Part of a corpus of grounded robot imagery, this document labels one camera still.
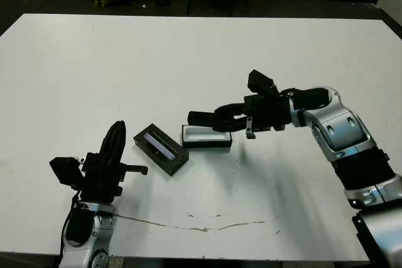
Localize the black bar-shaped camera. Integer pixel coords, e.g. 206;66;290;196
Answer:
187;110;218;128

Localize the black box lid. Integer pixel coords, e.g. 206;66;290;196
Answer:
133;122;190;177

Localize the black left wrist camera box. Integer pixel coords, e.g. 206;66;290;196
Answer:
49;156;83;190

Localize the black box with white insert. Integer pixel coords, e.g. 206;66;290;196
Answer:
181;124;234;151

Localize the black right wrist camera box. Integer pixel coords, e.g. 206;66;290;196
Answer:
247;69;278;95

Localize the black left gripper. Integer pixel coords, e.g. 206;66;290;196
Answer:
80;121;148;205

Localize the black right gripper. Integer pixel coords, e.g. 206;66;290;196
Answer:
212;94;291;139

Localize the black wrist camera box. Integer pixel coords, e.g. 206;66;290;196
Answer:
49;156;83;190
247;69;278;95

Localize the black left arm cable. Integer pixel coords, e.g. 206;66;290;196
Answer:
59;192;83;258

